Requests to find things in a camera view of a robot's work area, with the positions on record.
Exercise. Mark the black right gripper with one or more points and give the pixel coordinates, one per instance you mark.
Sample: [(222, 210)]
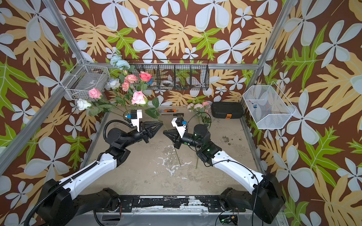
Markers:
[(174, 133)]

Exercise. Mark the white wire basket right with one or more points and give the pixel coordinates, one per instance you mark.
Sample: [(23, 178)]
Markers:
[(269, 106)]

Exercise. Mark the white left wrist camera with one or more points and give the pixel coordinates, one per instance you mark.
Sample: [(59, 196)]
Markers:
[(136, 122)]

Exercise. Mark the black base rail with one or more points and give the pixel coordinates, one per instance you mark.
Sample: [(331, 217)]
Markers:
[(203, 203)]

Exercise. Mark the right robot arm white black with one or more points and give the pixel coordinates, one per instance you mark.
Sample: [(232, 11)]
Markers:
[(263, 193)]

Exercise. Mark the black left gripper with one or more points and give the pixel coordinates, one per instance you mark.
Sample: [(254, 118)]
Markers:
[(143, 135)]

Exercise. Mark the pink rose cluster stem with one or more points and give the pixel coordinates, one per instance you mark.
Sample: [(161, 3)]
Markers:
[(205, 116)]

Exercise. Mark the black zip case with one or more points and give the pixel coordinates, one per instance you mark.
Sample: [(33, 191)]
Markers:
[(227, 110)]

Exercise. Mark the white rose stem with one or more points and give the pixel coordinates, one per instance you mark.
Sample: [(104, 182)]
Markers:
[(93, 108)]

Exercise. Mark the white wire basket left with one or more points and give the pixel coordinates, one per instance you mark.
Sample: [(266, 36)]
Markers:
[(84, 77)]

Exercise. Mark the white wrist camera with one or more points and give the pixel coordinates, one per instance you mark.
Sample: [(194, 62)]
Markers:
[(180, 124), (136, 122)]

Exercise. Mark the light blue flower stem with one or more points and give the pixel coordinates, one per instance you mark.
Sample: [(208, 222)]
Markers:
[(118, 62)]

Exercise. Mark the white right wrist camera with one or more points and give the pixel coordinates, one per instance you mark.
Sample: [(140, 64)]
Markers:
[(180, 124)]

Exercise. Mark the pale pink carnation stem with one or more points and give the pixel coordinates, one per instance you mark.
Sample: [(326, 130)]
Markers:
[(198, 112)]

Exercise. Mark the pink rose bunch in vase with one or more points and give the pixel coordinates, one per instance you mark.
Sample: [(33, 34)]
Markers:
[(131, 90)]

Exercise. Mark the white wire basket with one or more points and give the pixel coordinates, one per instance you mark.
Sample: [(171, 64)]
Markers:
[(269, 106), (84, 77)]

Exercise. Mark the pink rose stem left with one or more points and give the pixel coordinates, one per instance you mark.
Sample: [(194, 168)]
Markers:
[(97, 97)]

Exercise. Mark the black wire wall basket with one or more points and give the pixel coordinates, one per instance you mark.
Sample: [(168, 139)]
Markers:
[(174, 74)]

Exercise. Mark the clear ribbed glass vase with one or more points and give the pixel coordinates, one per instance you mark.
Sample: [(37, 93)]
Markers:
[(130, 114)]

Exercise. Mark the black yellow screwdriver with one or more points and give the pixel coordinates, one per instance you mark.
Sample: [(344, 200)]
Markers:
[(174, 114)]

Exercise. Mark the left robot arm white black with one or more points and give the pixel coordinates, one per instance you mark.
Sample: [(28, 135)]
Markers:
[(61, 201)]

